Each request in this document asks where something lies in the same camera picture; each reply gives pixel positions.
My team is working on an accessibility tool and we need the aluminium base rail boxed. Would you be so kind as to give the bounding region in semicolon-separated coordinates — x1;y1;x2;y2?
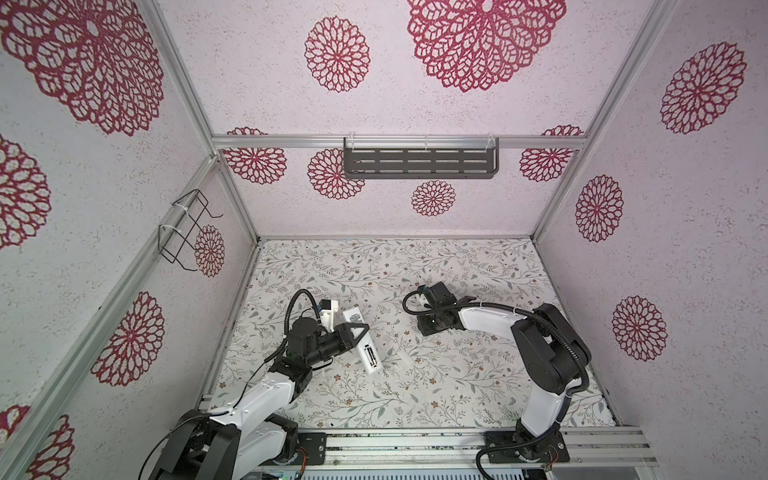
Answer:
244;427;658;479

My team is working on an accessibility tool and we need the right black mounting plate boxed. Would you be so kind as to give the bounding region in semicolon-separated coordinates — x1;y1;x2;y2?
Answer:
484;430;571;464

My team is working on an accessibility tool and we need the black wire wall rack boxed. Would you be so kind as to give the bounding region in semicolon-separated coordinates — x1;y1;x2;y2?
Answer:
156;189;226;278

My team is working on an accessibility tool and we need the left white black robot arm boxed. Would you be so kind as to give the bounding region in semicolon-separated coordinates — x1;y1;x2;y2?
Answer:
149;317;370;479

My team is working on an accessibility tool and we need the white remote control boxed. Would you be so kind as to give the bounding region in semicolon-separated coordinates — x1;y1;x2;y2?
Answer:
342;307;382;375

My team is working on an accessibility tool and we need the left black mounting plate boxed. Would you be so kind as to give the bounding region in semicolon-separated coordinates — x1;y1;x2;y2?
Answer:
257;432;328;468

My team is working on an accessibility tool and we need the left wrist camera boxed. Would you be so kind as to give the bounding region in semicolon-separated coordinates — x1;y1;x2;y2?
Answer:
318;299;339;332

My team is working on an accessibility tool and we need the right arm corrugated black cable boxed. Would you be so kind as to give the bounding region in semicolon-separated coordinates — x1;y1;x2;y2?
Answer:
400;289;593;480

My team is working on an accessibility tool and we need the white battery compartment cover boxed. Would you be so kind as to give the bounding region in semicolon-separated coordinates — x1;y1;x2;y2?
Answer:
397;350;414;369

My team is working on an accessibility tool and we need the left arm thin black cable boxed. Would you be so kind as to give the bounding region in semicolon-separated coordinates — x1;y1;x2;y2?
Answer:
137;289;325;480

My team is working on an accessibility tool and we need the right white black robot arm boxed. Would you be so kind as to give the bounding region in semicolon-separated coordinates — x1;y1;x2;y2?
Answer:
402;282;592;461

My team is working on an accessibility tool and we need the black mounting plate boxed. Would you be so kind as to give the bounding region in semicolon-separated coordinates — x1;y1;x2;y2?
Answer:
484;430;571;464
257;432;328;468

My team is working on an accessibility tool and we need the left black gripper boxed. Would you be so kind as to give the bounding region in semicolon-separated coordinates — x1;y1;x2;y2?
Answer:
306;322;369;367

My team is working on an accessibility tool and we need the grey slotted metal shelf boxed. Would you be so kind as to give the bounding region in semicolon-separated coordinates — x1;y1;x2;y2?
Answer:
342;138;499;180

